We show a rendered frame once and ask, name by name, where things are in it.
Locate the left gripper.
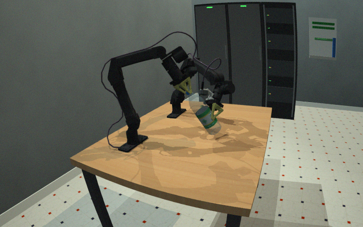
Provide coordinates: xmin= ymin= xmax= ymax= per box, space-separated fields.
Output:
xmin=203 ymin=89 xmax=224 ymax=120

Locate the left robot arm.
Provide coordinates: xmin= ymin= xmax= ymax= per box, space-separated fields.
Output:
xmin=167 ymin=57 xmax=235 ymax=118

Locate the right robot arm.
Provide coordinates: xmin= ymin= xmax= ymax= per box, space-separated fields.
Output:
xmin=108 ymin=46 xmax=188 ymax=152

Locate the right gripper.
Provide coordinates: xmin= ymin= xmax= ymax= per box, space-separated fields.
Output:
xmin=168 ymin=65 xmax=194 ymax=95

